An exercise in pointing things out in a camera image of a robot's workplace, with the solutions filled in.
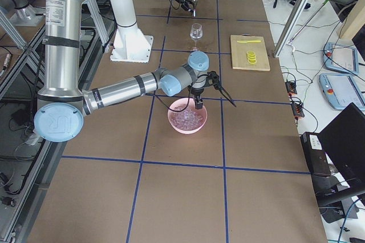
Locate clear ice cube pile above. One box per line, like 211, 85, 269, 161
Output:
170, 106, 204, 131

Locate clear wine glass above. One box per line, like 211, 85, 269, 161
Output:
190, 23, 203, 51

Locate pink bowl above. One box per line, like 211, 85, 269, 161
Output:
168, 98, 208, 134

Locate yellow lemon slices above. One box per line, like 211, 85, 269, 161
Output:
246, 50, 257, 65

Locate wooden cutting board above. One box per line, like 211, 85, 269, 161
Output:
230, 35, 270, 71

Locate yellow plastic knife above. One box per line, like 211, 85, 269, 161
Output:
236, 39, 262, 44

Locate orange connector block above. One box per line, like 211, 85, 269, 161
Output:
290, 99, 305, 119

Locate black box device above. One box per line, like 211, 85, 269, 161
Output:
300, 132, 331, 177

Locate lower teach pendant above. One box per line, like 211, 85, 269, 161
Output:
319, 73, 364, 111

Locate teach pendant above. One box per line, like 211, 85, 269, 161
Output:
323, 42, 359, 75
319, 73, 364, 111

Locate black monitor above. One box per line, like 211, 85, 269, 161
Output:
317, 103, 364, 206

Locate upper teach pendant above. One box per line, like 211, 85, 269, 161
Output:
323, 42, 359, 75

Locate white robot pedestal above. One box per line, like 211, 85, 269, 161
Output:
110, 0, 153, 63

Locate aluminium frame post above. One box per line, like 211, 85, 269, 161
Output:
273, 0, 308, 58

